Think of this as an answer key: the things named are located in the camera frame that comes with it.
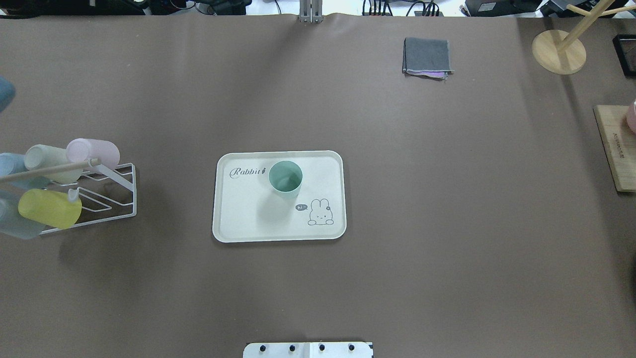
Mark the green plastic cup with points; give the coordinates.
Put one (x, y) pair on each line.
(286, 178)

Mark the cream rabbit tray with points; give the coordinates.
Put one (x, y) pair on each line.
(248, 208)

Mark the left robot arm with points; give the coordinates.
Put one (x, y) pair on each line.
(7, 93)

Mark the pink plastic cup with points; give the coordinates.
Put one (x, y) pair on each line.
(83, 149)

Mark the yellow plastic cup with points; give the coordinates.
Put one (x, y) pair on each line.
(51, 208)

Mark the cream white plastic cup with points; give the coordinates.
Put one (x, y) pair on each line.
(43, 156)

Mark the light blue plastic cup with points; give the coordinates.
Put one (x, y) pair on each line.
(11, 163)

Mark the grey blue plastic cup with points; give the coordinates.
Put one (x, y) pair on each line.
(14, 224)

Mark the black framed glass tray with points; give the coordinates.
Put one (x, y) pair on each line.
(625, 47)

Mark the folded grey cloth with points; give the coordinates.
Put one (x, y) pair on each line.
(426, 58)

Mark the wooden mug tree stand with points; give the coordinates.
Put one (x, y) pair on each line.
(562, 52)

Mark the wooden cutting board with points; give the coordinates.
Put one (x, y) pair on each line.
(619, 144)

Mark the pink bowl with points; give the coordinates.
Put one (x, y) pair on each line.
(631, 117)

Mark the aluminium frame post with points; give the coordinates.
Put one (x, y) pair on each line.
(310, 11)

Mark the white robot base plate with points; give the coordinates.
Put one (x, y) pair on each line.
(309, 350)

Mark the white wire cup rack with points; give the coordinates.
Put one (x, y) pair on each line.
(106, 195)

